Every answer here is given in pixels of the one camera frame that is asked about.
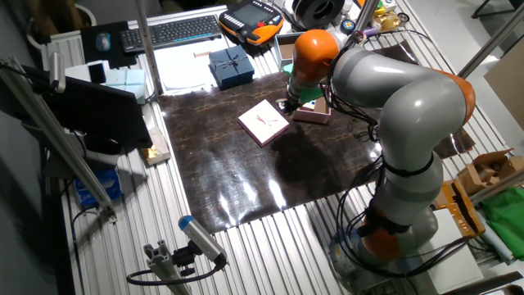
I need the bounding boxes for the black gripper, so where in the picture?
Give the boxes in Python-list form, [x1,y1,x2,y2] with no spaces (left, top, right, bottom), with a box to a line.
[277,88,304,116]

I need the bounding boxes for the pink box lid with ribbon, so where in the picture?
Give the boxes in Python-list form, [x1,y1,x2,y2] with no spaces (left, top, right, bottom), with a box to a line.
[237,98,291,148]

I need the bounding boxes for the pink open box base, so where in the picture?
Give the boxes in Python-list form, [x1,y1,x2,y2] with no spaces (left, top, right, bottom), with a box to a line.
[291,96,332,125]

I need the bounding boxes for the grey open box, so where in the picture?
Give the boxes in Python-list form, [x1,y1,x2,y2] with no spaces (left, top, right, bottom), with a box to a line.
[273,31,306,70]

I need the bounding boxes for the blue gift box with bow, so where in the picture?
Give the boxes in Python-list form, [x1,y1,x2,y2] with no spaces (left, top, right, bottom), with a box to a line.
[208,44,255,91]

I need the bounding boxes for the small gold box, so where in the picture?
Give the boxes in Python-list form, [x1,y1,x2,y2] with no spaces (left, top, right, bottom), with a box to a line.
[141,126,172,166]

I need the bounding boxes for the white box with black insert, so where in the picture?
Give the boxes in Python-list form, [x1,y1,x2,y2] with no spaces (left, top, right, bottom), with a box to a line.
[65,60,111,85]

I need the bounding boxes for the open cardboard box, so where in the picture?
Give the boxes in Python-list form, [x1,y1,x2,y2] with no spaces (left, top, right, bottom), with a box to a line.
[457,148,524,196]

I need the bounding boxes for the dark marble pattern mat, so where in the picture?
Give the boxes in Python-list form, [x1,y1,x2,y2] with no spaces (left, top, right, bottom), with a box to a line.
[157,39,478,234]

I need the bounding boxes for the orange black teach pendant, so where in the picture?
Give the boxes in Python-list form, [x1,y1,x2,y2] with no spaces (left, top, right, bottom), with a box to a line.
[218,0,285,46]

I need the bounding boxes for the black filament spool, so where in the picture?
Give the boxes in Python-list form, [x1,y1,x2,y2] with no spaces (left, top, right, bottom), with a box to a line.
[292,0,347,30]

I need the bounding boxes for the black round disc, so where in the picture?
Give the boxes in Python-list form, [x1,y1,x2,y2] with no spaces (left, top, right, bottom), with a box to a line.
[339,18,357,36]

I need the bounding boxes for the white paper sheet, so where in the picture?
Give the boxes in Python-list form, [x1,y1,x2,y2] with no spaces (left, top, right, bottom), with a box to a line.
[153,34,230,93]

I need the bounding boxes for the black stand with silver pole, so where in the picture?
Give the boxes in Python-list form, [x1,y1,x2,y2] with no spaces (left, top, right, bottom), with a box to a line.
[354,0,380,36]

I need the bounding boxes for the yellow foil object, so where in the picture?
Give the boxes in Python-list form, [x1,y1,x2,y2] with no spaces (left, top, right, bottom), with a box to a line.
[373,10,401,33]

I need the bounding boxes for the black keyboard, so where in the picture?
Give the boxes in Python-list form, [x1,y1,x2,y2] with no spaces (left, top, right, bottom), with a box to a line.
[119,14,223,54]

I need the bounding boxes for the light blue boxes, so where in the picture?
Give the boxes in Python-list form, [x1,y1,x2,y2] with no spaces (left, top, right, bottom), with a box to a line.
[105,68,147,104]

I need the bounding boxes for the black mouse pad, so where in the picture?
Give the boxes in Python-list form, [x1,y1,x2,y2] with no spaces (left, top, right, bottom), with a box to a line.
[79,20,138,70]

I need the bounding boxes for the black monitor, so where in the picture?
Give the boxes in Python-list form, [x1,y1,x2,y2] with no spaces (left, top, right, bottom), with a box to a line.
[0,65,153,151]

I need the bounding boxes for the blue grey computer mouse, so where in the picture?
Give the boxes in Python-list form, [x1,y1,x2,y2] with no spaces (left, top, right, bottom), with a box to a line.
[95,32,112,52]

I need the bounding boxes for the orange wooden tray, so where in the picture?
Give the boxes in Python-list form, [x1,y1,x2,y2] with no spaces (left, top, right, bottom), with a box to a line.
[433,179,478,238]

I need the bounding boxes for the blue tissue pack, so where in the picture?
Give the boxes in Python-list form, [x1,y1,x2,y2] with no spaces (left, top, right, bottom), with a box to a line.
[74,167,123,208]

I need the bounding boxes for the brown cardboard sheet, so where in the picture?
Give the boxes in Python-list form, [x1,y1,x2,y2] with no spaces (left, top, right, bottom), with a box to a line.
[484,48,524,132]

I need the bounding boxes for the long diagonal aluminium bar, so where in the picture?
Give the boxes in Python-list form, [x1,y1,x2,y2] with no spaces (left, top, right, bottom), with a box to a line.
[0,57,118,222]

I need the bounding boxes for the green cloth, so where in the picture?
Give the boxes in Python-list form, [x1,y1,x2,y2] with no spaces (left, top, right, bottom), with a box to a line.
[481,187,524,260]

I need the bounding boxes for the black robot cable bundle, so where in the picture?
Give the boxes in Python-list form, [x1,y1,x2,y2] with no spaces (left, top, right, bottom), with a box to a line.
[325,30,472,279]

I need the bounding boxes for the upright aluminium post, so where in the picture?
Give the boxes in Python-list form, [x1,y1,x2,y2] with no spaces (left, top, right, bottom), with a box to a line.
[133,0,165,96]

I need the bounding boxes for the silver camera with blue tip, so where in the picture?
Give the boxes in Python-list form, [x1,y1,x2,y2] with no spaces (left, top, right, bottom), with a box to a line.
[178,215,228,266]

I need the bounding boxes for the short aluminium profile mount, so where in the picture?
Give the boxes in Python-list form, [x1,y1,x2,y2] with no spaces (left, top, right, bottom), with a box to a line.
[142,240,193,295]

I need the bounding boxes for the black camera cable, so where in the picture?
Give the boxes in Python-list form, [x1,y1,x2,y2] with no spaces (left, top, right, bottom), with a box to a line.
[125,257,227,287]

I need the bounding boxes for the slanted aluminium frame bar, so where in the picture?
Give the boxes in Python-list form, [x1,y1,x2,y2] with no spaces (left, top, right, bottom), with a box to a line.
[458,3,524,79]

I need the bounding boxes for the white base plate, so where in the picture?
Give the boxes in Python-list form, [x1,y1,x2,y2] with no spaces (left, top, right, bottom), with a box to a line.
[404,208,484,294]

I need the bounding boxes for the small silver camera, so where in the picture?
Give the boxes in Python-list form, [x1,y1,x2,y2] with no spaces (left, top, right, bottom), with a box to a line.
[48,52,66,93]

